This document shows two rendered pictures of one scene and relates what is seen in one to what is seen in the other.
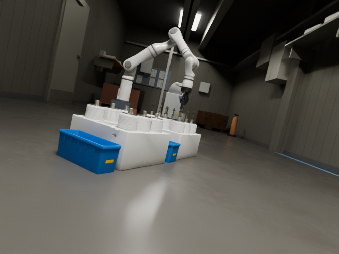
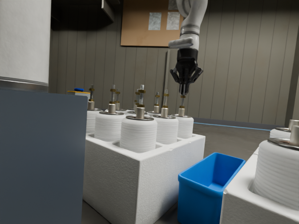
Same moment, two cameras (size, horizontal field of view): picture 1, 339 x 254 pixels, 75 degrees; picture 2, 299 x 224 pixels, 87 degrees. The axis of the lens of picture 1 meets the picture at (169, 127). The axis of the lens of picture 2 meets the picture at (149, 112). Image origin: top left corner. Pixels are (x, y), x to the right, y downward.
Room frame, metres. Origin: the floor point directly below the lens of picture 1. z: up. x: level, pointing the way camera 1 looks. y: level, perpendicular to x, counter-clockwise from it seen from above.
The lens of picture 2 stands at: (1.57, 0.56, 0.30)
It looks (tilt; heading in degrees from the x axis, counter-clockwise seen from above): 4 degrees down; 281
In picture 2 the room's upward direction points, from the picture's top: 5 degrees clockwise
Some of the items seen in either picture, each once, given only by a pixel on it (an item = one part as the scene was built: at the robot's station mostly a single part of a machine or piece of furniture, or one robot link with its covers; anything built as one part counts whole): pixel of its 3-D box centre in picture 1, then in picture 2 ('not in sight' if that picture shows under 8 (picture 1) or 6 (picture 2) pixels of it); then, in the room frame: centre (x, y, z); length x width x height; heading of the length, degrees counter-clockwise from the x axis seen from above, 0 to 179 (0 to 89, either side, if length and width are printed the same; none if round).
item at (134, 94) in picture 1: (120, 99); not in sight; (6.82, 1.64, 0.35); 1.15 x 0.82 x 0.70; 92
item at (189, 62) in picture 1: (189, 68); (193, 14); (1.56, -0.05, 0.62); 0.09 x 0.07 x 0.15; 135
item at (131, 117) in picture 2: not in sight; (139, 118); (1.67, 0.15, 0.25); 0.08 x 0.08 x 0.01
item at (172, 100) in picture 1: (174, 101); not in sight; (8.37, 0.03, 0.70); 0.71 x 0.60 x 1.39; 92
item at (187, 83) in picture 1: (185, 82); (186, 41); (1.57, -0.04, 0.53); 0.11 x 0.09 x 0.06; 64
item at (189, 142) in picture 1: (167, 139); (134, 155); (1.73, -0.01, 0.09); 0.39 x 0.39 x 0.18; 63
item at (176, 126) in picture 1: (176, 134); (178, 139); (1.57, -0.06, 0.16); 0.10 x 0.10 x 0.18
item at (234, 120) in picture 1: (233, 125); not in sight; (6.56, -1.83, 0.32); 0.29 x 0.28 x 0.65; 2
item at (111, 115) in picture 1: (109, 123); not in sight; (1.29, 0.35, 0.16); 0.10 x 0.10 x 0.18
